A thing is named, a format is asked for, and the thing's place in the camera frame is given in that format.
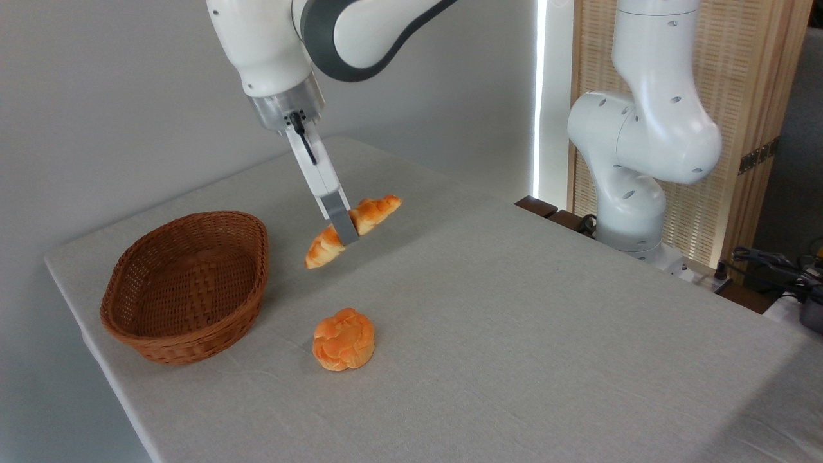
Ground long braided bread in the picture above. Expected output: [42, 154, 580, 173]
[304, 194, 404, 271]

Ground wooden slatted screen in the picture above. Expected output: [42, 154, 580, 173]
[568, 0, 815, 272]

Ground black metal screen hinge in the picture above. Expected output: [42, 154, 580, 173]
[737, 138, 781, 176]

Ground vertical white light strip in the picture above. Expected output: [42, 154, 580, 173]
[532, 0, 549, 201]

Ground dark wooden block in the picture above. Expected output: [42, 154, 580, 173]
[514, 195, 600, 239]

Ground black cable bundle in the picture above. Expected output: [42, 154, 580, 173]
[712, 246, 823, 304]

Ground brown wicker basket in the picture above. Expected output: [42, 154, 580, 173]
[99, 210, 271, 367]

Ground grey tablecloth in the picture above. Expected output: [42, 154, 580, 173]
[43, 135, 823, 463]

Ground round orange bread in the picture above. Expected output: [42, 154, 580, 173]
[312, 307, 376, 372]

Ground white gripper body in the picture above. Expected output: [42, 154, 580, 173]
[284, 120, 343, 201]

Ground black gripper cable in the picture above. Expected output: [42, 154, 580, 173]
[289, 111, 318, 165]

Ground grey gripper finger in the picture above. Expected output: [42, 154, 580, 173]
[319, 189, 360, 247]

